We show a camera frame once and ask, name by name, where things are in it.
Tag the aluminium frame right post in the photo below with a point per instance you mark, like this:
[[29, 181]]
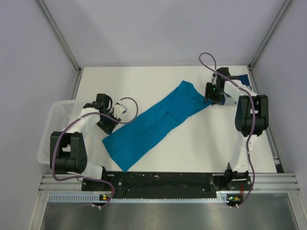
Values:
[[272, 29]]

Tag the aluminium frame front rail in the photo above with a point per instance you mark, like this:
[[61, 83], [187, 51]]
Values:
[[264, 183]]

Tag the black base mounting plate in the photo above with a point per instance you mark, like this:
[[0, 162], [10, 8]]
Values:
[[163, 185]]

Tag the aluminium frame left post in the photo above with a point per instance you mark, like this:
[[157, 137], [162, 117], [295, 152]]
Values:
[[58, 34]]

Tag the teal blue t shirt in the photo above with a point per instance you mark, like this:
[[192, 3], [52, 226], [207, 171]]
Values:
[[132, 141]]

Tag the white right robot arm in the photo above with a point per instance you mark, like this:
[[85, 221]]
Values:
[[251, 119]]

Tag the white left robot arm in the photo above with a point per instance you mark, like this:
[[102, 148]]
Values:
[[68, 152]]

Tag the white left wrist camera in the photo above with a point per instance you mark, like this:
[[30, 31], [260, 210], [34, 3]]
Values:
[[118, 110]]

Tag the white perforated plastic basket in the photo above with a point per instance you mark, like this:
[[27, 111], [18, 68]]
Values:
[[61, 114]]

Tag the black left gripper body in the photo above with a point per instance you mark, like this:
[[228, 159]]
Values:
[[107, 124]]

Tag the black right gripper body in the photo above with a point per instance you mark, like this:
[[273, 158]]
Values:
[[213, 94]]

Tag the folded navy cartoon print shirt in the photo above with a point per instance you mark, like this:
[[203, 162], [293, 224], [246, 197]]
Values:
[[243, 79]]

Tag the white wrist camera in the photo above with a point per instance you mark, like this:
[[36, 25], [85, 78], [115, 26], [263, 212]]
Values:
[[118, 110], [214, 78]]

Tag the aluminium frame post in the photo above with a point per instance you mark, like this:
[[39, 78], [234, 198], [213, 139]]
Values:
[[58, 34], [272, 29]]

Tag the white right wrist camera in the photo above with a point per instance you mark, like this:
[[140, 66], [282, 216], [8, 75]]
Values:
[[214, 78]]

